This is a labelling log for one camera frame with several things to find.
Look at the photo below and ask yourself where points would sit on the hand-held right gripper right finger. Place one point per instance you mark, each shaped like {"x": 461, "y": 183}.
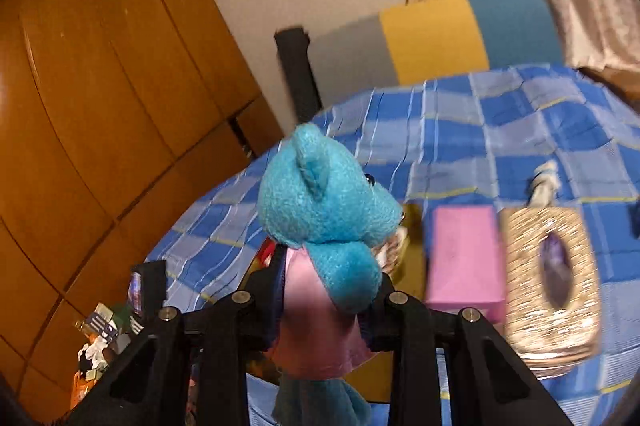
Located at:
{"x": 400, "y": 321}

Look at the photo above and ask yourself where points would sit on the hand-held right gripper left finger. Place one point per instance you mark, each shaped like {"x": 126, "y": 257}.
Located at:
{"x": 276, "y": 291}

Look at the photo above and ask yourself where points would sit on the gold metal tin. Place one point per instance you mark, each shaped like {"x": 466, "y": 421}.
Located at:
{"x": 412, "y": 251}

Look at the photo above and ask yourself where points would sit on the teal plush bear pink dress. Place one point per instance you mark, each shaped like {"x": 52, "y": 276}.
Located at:
{"x": 325, "y": 206}

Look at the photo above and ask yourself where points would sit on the red and white plush toy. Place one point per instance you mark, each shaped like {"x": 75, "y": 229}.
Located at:
{"x": 265, "y": 253}

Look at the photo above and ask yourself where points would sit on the pile of small clutter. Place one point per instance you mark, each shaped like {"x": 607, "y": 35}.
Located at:
{"x": 107, "y": 336}

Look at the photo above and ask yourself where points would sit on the pink cardboard box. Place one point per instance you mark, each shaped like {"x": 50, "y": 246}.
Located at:
{"x": 465, "y": 256}

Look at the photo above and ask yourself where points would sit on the blue checkered bedsheet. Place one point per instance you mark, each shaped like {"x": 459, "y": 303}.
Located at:
{"x": 450, "y": 146}

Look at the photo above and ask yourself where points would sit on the wooden wardrobe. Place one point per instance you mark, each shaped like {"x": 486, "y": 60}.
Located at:
{"x": 100, "y": 106}

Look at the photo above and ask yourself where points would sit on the white knotted cloth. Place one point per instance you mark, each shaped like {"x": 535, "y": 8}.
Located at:
{"x": 544, "y": 183}

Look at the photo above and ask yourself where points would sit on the black padded post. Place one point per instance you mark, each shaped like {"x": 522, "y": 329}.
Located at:
{"x": 297, "y": 71}

